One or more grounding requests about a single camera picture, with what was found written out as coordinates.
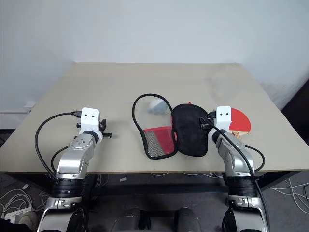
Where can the black table frame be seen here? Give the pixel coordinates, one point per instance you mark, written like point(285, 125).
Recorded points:
point(282, 177)

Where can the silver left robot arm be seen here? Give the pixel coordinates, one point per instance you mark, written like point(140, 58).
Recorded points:
point(72, 159)

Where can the white power strip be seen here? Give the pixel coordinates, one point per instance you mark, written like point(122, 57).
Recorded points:
point(17, 215)

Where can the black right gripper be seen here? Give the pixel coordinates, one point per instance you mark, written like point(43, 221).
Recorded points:
point(212, 114)

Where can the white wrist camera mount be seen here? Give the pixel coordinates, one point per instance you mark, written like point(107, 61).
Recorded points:
point(89, 120)
point(223, 118)

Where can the red table tennis paddle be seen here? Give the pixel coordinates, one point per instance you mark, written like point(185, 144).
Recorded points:
point(241, 123)

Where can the small white sticker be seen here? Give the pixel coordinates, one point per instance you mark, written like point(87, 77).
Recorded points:
point(123, 179)

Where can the black mesh paddle case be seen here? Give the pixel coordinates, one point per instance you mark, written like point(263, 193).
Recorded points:
point(190, 130)

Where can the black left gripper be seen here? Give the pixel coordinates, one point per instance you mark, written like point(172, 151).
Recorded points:
point(108, 135)

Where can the white fuzzy plush item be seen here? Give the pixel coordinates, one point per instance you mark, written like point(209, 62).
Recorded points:
point(157, 106)

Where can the dark grey rounded shape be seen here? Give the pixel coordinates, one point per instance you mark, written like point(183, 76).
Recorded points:
point(189, 220)

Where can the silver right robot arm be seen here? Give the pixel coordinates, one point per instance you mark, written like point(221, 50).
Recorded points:
point(237, 159)

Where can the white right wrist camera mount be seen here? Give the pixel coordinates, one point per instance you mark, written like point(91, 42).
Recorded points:
point(223, 118)

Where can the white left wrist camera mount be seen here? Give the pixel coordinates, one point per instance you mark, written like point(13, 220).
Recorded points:
point(89, 120)

